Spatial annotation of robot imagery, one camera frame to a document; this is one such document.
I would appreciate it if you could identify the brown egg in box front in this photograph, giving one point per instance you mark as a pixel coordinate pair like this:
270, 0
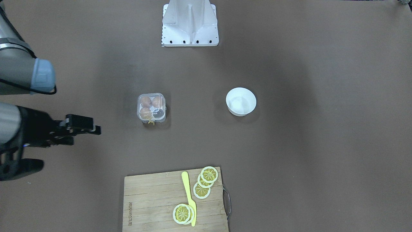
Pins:
145, 114

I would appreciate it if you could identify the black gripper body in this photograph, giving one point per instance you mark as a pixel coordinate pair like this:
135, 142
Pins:
34, 123

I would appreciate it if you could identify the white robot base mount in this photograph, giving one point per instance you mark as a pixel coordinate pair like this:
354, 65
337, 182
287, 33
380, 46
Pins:
189, 23

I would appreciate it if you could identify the yellow plastic knife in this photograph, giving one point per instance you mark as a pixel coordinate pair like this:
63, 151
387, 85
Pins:
191, 202

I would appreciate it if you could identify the white round bowl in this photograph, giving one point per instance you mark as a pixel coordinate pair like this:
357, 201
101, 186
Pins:
240, 101

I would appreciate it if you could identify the lemon slice middle of stack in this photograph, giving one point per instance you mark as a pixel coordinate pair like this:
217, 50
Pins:
202, 183

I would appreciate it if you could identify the lemon slice upper of pair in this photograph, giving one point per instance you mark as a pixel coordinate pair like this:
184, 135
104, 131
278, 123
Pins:
181, 214

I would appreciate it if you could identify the lemon slice top of stack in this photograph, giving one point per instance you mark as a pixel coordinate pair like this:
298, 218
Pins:
209, 174

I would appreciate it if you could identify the clear plastic egg box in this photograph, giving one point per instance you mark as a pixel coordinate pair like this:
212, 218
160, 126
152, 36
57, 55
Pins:
159, 115

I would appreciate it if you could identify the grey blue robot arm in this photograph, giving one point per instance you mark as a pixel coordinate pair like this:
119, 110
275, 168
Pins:
22, 72

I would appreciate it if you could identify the wooden cutting board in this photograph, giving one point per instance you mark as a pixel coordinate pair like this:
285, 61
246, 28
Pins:
149, 201

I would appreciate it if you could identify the brown egg in box rear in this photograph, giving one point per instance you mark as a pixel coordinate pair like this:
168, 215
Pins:
145, 102

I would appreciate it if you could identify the brown egg in box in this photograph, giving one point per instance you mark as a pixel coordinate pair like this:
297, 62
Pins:
145, 114
145, 102

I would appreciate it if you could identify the brown egg from bowl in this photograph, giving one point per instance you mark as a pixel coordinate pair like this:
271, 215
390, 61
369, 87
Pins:
158, 102

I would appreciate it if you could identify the lemon slice under pair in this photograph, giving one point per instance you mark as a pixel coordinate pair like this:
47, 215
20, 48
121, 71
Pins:
192, 215

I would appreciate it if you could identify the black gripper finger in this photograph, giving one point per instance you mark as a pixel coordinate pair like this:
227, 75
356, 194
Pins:
77, 124

